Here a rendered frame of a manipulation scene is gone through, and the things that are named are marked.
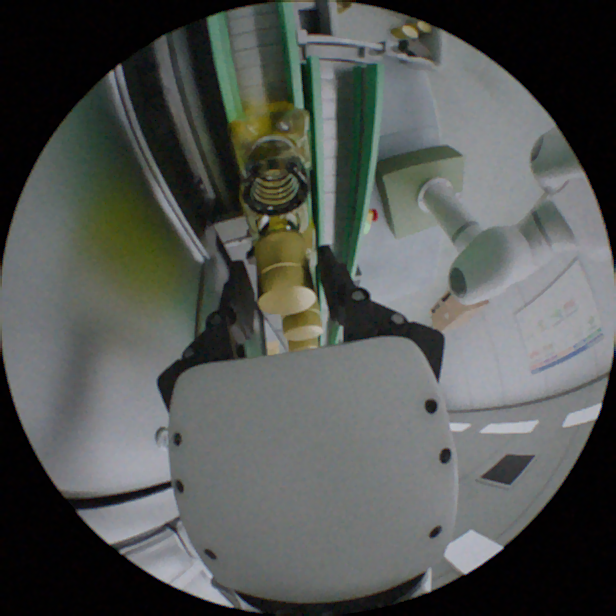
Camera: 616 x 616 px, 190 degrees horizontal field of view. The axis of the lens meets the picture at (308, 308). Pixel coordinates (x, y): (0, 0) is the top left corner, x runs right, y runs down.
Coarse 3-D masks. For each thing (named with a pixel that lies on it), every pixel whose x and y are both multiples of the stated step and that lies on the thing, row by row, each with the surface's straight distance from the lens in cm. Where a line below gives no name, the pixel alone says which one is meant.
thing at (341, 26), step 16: (336, 16) 43; (352, 16) 53; (368, 16) 54; (384, 16) 56; (400, 16) 58; (336, 32) 42; (352, 32) 51; (368, 32) 52; (384, 32) 54; (432, 32) 56; (432, 48) 54
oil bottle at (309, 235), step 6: (312, 222) 21; (312, 228) 20; (306, 234) 19; (312, 234) 20; (306, 240) 19; (312, 240) 19; (312, 246) 19; (312, 252) 20; (312, 258) 20; (312, 264) 21
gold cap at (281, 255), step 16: (272, 240) 12; (288, 240) 12; (304, 240) 13; (256, 256) 13; (272, 256) 11; (288, 256) 11; (304, 256) 12; (256, 272) 12; (272, 272) 11; (288, 272) 10; (304, 272) 11; (272, 288) 10; (288, 288) 10; (304, 288) 10; (272, 304) 11; (288, 304) 12; (304, 304) 12
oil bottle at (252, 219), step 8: (240, 200) 17; (304, 208) 16; (248, 216) 16; (256, 216) 16; (296, 216) 16; (304, 216) 16; (248, 224) 17; (256, 224) 16; (304, 224) 17; (256, 232) 17
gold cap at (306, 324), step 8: (312, 304) 16; (304, 312) 16; (312, 312) 16; (288, 320) 16; (296, 320) 15; (304, 320) 15; (312, 320) 16; (320, 320) 16; (288, 328) 16; (296, 328) 15; (304, 328) 15; (312, 328) 16; (320, 328) 16; (288, 336) 17; (296, 336) 17; (304, 336) 17; (312, 336) 18
